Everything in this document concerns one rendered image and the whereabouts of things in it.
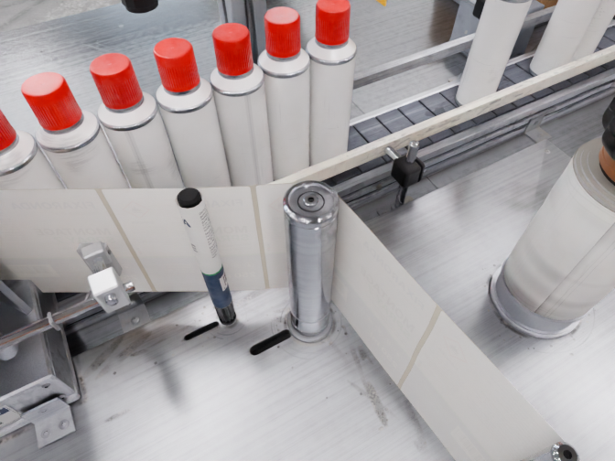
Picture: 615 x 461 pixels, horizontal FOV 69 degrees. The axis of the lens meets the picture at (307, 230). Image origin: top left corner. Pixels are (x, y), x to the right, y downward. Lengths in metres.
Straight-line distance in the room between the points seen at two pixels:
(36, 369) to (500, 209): 0.50
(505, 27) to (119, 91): 0.45
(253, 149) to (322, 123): 0.09
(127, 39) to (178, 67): 0.57
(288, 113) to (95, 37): 0.60
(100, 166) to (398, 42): 0.64
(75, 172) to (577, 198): 0.40
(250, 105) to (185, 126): 0.06
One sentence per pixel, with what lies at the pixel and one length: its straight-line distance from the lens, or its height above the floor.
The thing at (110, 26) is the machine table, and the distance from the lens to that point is 1.04.
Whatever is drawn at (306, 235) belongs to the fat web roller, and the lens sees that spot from 0.30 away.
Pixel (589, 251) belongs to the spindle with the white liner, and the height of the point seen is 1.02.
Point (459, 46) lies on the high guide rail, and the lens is 0.69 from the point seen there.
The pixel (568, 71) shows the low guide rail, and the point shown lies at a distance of 0.79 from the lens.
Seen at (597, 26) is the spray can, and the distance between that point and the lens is 0.82.
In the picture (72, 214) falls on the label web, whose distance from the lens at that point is 0.37.
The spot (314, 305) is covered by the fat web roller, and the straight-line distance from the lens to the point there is 0.39.
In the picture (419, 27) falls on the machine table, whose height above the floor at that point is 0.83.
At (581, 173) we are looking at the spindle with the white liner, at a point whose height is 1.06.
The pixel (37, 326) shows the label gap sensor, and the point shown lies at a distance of 0.38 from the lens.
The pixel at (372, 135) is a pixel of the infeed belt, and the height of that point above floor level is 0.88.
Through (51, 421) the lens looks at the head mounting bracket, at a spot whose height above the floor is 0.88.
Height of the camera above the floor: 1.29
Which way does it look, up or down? 53 degrees down
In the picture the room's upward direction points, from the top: straight up
